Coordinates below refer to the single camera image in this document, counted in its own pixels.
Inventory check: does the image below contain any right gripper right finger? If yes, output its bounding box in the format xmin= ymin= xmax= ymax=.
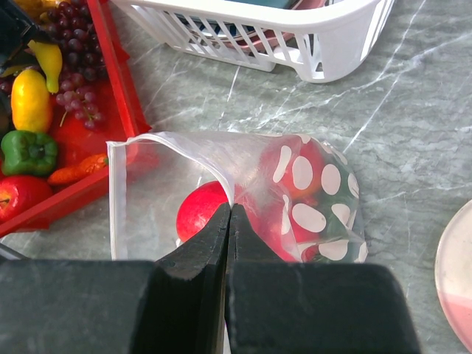
xmin=226 ymin=205 xmax=421 ymax=353

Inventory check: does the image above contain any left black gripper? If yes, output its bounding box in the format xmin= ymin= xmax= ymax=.
xmin=1 ymin=1 xmax=55 ymax=74

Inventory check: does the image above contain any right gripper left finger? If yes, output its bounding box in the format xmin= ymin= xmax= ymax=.
xmin=1 ymin=204 xmax=231 ymax=353

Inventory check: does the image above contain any yellow banana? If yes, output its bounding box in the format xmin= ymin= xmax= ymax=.
xmin=28 ymin=40 xmax=63 ymax=94

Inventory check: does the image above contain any orange yellow mango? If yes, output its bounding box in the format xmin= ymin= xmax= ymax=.
xmin=11 ymin=69 xmax=53 ymax=133

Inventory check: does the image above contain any red round fruit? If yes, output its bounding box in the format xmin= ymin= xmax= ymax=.
xmin=176 ymin=181 xmax=228 ymax=243

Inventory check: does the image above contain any clear dotted zip bag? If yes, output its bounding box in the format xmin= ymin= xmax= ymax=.
xmin=108 ymin=131 xmax=368 ymax=263

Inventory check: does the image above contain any green cucumber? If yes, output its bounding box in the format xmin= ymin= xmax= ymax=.
xmin=316 ymin=162 xmax=360 ymax=242

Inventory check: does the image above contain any red faceted apple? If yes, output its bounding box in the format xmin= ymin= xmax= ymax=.
xmin=260 ymin=135 xmax=325 ymax=199

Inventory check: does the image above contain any purple grapes bunch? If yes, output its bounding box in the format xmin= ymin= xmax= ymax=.
xmin=1 ymin=1 xmax=108 ymax=133

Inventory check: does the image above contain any green bell pepper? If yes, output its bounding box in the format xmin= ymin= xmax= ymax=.
xmin=1 ymin=131 xmax=58 ymax=177

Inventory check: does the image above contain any red plastic tray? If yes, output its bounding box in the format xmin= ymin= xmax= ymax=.
xmin=1 ymin=1 xmax=150 ymax=236

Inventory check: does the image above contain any orange carrot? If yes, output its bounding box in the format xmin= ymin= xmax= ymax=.
xmin=47 ymin=153 xmax=108 ymax=186

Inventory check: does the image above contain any pink round plate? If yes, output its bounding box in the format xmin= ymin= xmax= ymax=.
xmin=434 ymin=202 xmax=471 ymax=350

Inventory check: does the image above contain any pink plate in basket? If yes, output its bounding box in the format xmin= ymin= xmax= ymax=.
xmin=236 ymin=0 xmax=326 ymax=53

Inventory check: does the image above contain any white plastic basket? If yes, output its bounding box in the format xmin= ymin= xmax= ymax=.
xmin=115 ymin=1 xmax=394 ymax=83

